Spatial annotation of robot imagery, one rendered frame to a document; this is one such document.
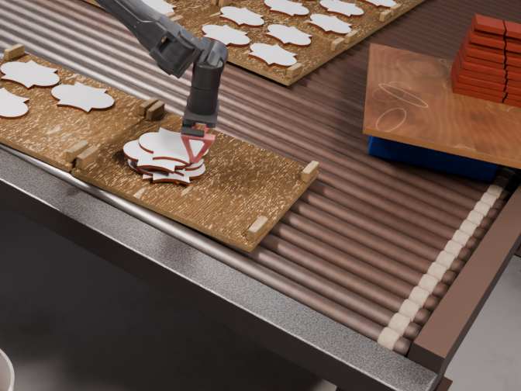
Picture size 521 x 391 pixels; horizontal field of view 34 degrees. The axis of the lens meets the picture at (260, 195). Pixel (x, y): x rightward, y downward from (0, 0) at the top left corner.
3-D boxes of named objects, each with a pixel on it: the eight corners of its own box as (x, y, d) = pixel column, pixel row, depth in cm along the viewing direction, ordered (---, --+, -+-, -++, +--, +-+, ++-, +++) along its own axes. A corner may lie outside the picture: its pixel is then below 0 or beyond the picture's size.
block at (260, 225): (253, 243, 160) (256, 232, 158) (245, 240, 160) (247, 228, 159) (267, 229, 165) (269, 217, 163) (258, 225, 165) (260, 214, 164)
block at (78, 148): (71, 164, 172) (72, 153, 170) (64, 160, 172) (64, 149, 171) (89, 153, 176) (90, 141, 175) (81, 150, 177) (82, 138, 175)
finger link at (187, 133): (212, 153, 176) (218, 113, 171) (209, 171, 170) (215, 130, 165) (180, 148, 176) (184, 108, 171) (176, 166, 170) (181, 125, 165)
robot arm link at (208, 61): (191, 60, 162) (221, 65, 162) (198, 46, 168) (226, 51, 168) (188, 91, 166) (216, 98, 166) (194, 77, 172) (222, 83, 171)
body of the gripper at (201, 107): (218, 107, 176) (222, 75, 172) (215, 131, 168) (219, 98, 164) (187, 102, 176) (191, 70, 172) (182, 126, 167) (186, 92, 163)
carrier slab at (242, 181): (250, 253, 160) (251, 247, 159) (70, 175, 171) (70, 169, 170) (318, 176, 188) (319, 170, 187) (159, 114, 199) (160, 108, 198)
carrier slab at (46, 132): (68, 173, 172) (68, 166, 171) (-86, 104, 183) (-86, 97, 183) (160, 112, 199) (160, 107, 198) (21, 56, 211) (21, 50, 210)
